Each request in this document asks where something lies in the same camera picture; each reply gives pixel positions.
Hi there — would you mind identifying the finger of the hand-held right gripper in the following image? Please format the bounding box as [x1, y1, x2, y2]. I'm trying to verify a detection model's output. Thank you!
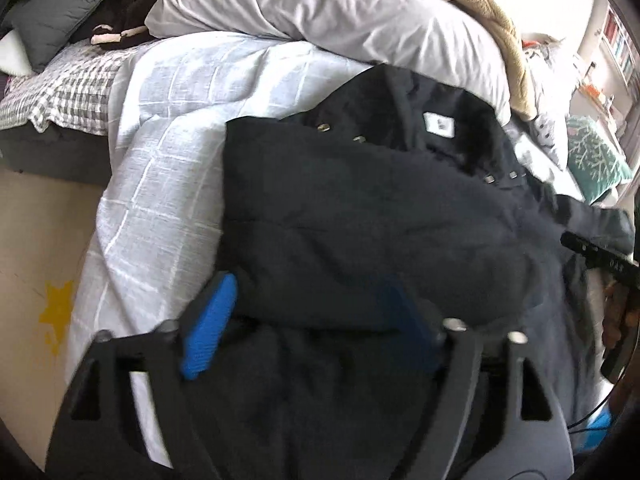
[560, 230, 600, 267]

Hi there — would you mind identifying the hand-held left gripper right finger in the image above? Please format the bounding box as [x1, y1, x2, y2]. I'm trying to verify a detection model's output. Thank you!
[380, 280, 556, 480]

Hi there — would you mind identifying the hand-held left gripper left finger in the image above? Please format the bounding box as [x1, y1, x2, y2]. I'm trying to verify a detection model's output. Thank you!
[50, 272, 238, 480]

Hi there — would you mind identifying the black quilted jacket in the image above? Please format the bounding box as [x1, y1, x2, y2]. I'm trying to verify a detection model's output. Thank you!
[220, 65, 636, 480]

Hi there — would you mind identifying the person's right hand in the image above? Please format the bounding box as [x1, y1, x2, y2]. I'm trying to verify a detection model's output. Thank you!
[601, 280, 640, 351]

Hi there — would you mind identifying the green branch print pillow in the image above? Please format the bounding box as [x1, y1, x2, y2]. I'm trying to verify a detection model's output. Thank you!
[565, 114, 634, 206]

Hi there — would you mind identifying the white cartoon print pillow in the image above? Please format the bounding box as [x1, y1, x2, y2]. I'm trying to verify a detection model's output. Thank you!
[520, 35, 572, 171]

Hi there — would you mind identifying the yellow star floor sticker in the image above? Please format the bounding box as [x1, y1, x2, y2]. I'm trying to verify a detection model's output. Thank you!
[39, 280, 76, 356]

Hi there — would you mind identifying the grey checkered duvet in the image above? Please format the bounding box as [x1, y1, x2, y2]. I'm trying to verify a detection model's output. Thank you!
[65, 30, 606, 466]

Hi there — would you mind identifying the tan fleece blanket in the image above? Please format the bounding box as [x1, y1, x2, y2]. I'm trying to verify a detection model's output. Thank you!
[380, 0, 538, 122]

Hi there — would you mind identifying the dark grey bed base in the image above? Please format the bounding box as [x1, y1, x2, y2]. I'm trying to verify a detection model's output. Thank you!
[0, 124, 112, 187]

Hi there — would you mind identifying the grey plaid bed sheet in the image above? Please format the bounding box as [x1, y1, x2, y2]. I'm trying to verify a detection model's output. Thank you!
[0, 42, 137, 137]

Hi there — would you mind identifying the white cloth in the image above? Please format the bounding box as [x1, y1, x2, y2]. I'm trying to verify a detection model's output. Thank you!
[0, 30, 37, 77]

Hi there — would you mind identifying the grey puffer jacket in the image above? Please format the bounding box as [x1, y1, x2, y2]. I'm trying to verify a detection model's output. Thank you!
[0, 0, 126, 74]

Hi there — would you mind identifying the black cable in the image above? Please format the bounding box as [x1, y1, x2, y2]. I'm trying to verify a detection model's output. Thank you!
[567, 389, 617, 434]

